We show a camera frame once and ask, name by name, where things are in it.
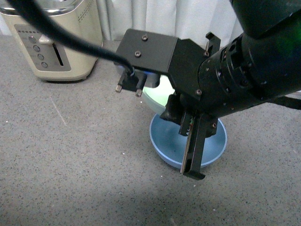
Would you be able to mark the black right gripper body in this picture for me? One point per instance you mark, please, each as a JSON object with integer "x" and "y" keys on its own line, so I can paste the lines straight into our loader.
{"x": 207, "y": 85}

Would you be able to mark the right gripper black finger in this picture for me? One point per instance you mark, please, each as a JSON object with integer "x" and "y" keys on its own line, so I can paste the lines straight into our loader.
{"x": 192, "y": 158}

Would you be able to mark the green bowl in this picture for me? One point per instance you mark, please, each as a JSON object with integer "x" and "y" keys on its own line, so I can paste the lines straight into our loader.
{"x": 156, "y": 98}

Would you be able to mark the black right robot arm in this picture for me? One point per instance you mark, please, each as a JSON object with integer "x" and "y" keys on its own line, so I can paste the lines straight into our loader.
{"x": 261, "y": 65}

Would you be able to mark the blue bowl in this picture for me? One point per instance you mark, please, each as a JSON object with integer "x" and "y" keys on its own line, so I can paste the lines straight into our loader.
{"x": 170, "y": 145}

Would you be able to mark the white curtain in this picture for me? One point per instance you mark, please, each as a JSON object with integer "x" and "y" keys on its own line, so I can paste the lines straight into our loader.
{"x": 185, "y": 19}

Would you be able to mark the cream and steel toaster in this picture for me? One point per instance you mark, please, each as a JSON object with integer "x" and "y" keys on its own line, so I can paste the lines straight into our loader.
{"x": 48, "y": 59}

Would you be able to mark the black camera mount box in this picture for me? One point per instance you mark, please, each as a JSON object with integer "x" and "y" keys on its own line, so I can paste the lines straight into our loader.
{"x": 150, "y": 54}

